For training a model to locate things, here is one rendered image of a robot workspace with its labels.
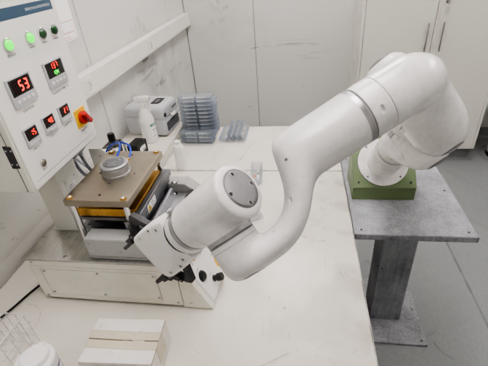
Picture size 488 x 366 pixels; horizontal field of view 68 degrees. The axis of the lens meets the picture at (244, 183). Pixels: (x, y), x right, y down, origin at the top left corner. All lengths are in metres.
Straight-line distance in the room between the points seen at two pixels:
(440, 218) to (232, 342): 0.87
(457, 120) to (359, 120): 0.23
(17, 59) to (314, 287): 0.98
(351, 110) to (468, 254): 2.08
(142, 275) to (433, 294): 1.63
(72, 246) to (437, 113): 0.99
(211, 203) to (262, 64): 2.97
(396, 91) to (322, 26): 2.79
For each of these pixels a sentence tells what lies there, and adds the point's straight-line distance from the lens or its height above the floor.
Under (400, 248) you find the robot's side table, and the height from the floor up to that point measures 0.49.
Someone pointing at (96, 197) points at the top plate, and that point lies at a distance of 1.01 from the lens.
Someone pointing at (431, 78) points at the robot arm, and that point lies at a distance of 0.60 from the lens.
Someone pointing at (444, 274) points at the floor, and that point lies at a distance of 2.38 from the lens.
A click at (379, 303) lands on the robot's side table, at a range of 1.96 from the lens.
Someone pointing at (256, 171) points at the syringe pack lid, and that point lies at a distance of 1.63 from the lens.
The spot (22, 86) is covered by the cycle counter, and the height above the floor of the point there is 1.39.
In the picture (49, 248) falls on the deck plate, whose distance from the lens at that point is 1.21.
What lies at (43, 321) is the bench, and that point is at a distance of 1.28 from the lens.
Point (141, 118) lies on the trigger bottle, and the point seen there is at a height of 0.94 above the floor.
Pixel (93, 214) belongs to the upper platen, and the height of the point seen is 1.04.
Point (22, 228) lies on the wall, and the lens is 1.54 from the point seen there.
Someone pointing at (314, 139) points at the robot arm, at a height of 1.39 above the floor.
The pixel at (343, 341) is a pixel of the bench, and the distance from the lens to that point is 1.05.
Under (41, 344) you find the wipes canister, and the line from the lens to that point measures 1.01.
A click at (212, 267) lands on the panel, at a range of 1.15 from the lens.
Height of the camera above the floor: 1.62
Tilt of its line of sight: 33 degrees down
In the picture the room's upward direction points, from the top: 5 degrees counter-clockwise
